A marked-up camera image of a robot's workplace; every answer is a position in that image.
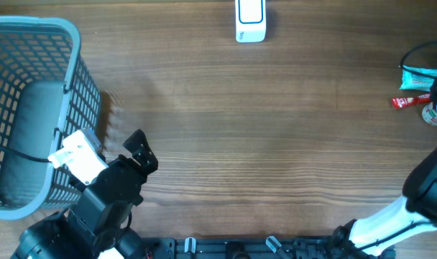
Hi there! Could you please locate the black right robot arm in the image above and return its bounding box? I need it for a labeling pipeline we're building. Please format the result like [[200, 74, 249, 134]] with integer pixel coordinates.
[[327, 76, 437, 258]]

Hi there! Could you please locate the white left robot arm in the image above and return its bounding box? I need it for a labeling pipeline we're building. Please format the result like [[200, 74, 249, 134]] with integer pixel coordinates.
[[12, 128, 158, 259]]

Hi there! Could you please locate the mint green wipes packet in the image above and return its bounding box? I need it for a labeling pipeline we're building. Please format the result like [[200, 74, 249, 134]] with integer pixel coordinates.
[[400, 65, 437, 92]]

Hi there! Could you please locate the grey plastic shopping basket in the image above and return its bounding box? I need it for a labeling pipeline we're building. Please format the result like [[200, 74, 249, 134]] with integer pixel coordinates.
[[0, 16, 101, 220]]

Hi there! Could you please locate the white jar green lid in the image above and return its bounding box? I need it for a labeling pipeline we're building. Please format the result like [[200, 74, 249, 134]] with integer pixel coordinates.
[[421, 102, 437, 127]]

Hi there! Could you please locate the red Nescafe stick sachet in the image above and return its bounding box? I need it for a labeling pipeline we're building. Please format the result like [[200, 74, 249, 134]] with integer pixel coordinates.
[[391, 94, 431, 109]]

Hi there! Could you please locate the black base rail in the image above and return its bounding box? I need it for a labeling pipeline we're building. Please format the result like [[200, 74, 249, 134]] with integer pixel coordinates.
[[132, 235, 396, 259]]

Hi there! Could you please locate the white barcode scanner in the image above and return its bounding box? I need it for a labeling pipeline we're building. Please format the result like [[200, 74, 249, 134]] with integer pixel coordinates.
[[235, 0, 267, 43]]

